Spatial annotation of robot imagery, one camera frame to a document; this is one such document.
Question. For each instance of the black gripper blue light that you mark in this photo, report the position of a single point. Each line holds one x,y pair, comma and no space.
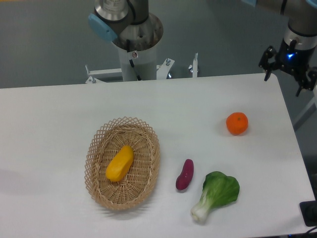
291,62

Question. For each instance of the yellow mango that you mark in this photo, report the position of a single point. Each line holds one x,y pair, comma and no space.
120,164

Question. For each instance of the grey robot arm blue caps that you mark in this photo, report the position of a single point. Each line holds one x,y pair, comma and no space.
111,17

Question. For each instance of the woven wicker basket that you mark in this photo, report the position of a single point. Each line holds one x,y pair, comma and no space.
140,180

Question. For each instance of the white table leg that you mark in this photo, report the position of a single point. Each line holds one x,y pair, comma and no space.
306,112

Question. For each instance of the orange tangerine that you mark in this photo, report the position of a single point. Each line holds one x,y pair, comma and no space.
237,123

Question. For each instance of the green bok choy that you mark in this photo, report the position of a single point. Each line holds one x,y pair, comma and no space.
218,190

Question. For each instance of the black device at table edge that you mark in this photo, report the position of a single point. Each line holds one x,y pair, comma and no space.
309,212

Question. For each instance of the purple sweet potato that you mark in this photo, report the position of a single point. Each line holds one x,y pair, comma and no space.
186,175

